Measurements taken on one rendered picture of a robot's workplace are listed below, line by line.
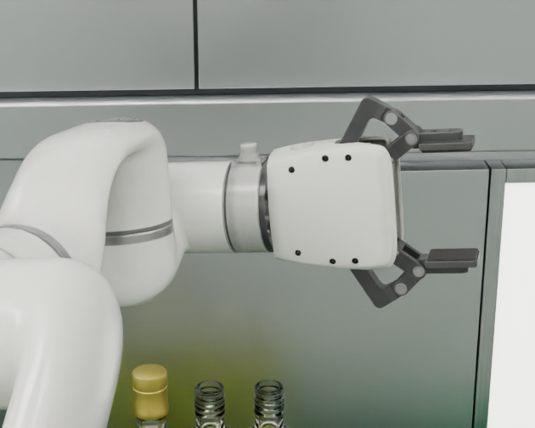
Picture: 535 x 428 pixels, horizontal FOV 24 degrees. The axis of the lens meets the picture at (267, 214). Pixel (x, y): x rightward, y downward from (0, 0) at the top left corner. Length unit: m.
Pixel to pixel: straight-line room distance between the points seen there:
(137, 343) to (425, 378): 0.32
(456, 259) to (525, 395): 0.47
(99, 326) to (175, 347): 0.66
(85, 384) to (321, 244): 0.36
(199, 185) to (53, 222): 0.20
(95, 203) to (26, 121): 0.44
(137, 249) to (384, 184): 0.19
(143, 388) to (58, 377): 0.56
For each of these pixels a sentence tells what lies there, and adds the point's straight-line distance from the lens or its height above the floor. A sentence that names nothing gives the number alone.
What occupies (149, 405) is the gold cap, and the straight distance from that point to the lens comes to 1.21.
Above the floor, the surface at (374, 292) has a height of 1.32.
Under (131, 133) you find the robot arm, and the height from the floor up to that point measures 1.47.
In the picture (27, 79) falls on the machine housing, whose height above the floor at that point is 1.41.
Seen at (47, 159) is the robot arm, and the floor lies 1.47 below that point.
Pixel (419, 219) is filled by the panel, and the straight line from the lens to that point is 1.29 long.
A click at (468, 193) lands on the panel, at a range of 1.29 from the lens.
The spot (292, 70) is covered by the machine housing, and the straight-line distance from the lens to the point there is 1.26.
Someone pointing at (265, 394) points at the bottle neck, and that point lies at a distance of 1.21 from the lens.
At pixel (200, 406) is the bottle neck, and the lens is 1.22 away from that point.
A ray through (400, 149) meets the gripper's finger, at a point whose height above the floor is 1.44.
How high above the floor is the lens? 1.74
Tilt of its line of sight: 21 degrees down
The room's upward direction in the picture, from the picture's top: straight up
